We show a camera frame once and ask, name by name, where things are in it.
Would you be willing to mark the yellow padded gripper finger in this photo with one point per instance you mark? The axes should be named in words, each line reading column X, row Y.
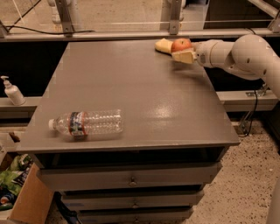
column 187, row 57

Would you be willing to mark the white pump dispenser bottle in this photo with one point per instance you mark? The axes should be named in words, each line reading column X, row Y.
column 13, row 92

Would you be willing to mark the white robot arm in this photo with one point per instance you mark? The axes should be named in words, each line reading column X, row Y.
column 246, row 190

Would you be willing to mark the grey drawer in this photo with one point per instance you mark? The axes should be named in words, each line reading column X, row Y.
column 110, row 216
column 135, row 176
column 133, row 200

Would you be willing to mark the grey drawer cabinet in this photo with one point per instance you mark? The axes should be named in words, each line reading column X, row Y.
column 171, row 113

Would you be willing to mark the snack bags in box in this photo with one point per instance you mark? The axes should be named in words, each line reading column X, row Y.
column 13, row 179

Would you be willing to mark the red apple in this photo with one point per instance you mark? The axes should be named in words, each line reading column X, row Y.
column 181, row 44

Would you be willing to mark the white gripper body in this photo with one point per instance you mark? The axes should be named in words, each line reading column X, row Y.
column 205, row 55

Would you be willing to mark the cardboard box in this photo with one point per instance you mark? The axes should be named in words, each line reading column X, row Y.
column 32, row 203

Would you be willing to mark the bottom grey drawer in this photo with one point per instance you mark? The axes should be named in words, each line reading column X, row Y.
column 110, row 216

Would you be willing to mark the yellow sponge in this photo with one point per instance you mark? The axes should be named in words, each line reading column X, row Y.
column 164, row 46

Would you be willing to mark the clear plastic water bottle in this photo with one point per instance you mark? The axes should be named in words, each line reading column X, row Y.
column 88, row 123

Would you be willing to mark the middle grey drawer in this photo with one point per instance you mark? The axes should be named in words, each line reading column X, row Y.
column 133, row 200

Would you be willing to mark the top grey drawer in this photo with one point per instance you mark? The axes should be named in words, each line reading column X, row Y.
column 135, row 176

